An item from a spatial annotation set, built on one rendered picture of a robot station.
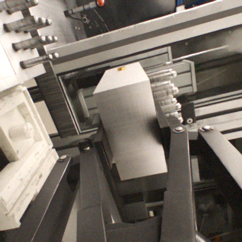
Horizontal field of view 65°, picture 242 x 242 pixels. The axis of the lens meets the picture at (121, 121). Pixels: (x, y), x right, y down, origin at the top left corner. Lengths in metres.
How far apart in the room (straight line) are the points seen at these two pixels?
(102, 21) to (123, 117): 0.65
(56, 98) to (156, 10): 0.53
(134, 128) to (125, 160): 0.04
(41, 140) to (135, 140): 0.20
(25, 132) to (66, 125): 0.14
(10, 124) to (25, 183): 0.09
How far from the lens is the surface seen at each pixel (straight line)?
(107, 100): 0.16
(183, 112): 0.40
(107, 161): 0.17
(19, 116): 0.33
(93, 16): 0.80
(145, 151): 0.18
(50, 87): 0.40
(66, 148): 0.45
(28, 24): 0.25
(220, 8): 0.39
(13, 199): 0.27
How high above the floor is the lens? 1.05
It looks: 7 degrees down
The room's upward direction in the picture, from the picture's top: 77 degrees clockwise
